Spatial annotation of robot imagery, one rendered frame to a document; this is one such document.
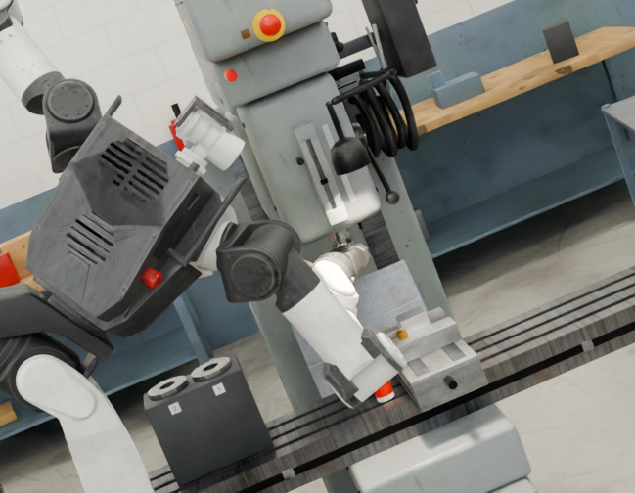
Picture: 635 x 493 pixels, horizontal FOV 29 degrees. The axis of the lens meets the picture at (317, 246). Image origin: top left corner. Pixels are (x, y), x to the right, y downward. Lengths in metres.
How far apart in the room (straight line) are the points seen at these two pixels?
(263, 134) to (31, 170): 4.41
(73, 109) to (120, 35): 4.55
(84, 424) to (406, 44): 1.16
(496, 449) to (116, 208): 0.96
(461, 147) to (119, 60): 1.97
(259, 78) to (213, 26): 0.17
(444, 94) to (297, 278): 4.26
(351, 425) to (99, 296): 0.76
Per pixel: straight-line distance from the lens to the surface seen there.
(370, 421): 2.57
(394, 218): 2.97
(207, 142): 2.17
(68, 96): 2.18
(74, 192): 2.02
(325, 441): 2.56
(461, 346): 2.55
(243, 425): 2.61
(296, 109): 2.44
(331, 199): 2.43
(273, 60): 2.39
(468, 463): 2.50
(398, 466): 2.50
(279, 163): 2.44
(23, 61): 2.27
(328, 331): 2.08
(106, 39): 6.70
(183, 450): 2.61
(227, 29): 2.29
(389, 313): 2.96
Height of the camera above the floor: 1.85
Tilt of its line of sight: 13 degrees down
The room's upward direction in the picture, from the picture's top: 22 degrees counter-clockwise
